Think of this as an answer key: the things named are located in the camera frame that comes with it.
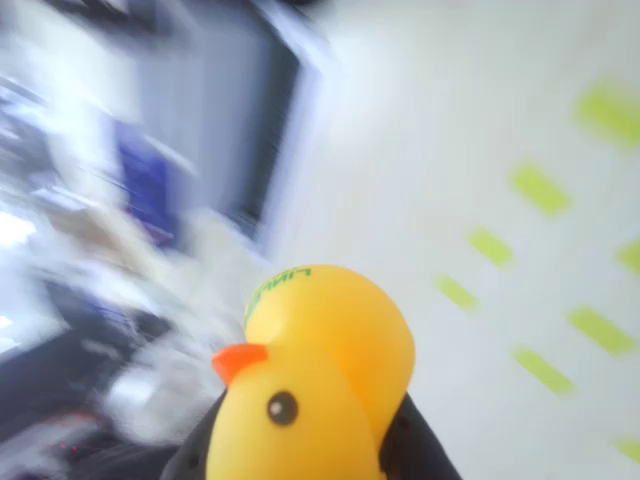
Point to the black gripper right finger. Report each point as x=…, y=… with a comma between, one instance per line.
x=420, y=450

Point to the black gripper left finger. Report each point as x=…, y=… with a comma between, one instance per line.
x=192, y=450

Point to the yellow rubber duck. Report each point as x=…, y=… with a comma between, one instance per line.
x=310, y=350

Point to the short yellow tape strip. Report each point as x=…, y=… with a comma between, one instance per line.
x=456, y=292
x=540, y=190
x=542, y=370
x=605, y=116
x=631, y=450
x=490, y=247
x=600, y=330
x=631, y=257

